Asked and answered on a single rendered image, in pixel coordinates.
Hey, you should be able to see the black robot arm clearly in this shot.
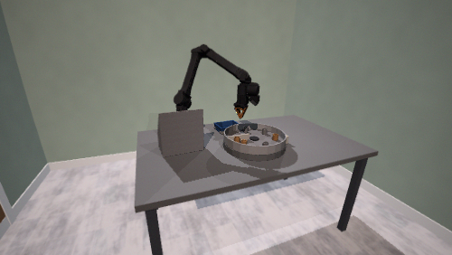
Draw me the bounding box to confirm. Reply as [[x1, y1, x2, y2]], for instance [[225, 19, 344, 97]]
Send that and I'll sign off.
[[174, 44, 259, 111]]

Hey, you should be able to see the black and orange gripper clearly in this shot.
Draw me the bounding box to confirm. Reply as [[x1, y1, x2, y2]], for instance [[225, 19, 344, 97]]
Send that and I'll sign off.
[[234, 93, 249, 118]]

